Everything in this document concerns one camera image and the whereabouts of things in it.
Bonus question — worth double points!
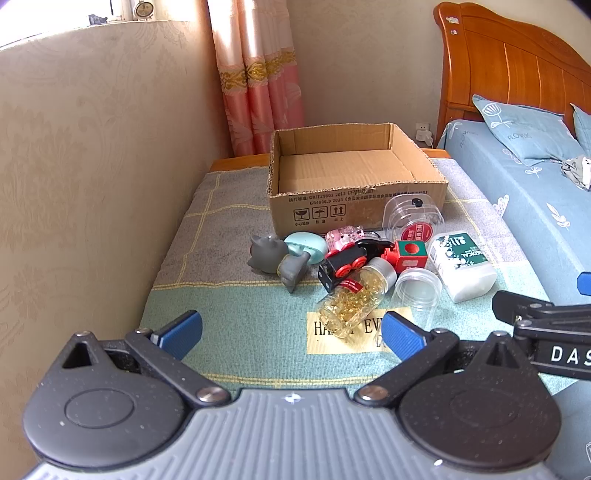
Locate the cardboard box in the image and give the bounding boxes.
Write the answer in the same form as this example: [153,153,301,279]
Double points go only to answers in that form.
[268,122,450,237]

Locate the clear bottle of golden capsules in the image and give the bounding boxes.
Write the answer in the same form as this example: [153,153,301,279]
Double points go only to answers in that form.
[315,257,399,340]

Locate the blue patterned pillow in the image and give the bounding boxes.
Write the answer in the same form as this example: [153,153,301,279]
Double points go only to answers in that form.
[571,104,591,144]
[472,95,587,167]

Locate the black toy train red wheels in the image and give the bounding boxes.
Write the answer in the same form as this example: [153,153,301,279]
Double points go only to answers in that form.
[318,242,384,292]

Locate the clear round container red label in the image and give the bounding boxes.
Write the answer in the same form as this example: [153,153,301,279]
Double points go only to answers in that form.
[382,194,445,243]

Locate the red toy block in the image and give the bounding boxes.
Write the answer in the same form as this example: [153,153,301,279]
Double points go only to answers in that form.
[382,239,428,274]

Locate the grey toy figure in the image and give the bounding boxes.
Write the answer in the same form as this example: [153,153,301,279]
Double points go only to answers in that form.
[249,234,309,294]

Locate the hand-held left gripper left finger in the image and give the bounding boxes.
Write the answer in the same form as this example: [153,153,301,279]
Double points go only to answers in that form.
[61,310,232,409]

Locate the blue patterned bed sheet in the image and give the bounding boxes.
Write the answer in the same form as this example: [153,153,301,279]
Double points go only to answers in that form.
[436,119,591,308]

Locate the grey and green blanket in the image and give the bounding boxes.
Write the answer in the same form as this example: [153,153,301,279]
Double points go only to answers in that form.
[139,159,583,393]

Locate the pink curtain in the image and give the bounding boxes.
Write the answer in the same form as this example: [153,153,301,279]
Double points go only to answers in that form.
[206,0,305,158]

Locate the grey and white cloth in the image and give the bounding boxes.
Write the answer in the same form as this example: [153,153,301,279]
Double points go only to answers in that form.
[561,156,591,191]

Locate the clear plastic jar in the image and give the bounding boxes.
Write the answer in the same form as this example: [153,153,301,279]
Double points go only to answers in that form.
[385,268,445,330]

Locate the wooden bed headboard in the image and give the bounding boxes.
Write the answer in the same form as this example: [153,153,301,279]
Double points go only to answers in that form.
[434,1,591,151]

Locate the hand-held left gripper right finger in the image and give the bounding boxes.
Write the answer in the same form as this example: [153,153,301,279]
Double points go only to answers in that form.
[353,311,539,409]

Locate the pink transparent toy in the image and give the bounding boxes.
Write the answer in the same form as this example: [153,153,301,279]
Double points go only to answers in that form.
[325,224,365,252]

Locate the mint green oval case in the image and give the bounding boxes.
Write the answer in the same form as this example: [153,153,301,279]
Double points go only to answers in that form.
[284,231,326,265]

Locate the white bottle green label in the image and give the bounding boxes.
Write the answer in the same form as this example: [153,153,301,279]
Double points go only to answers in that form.
[428,232,498,303]

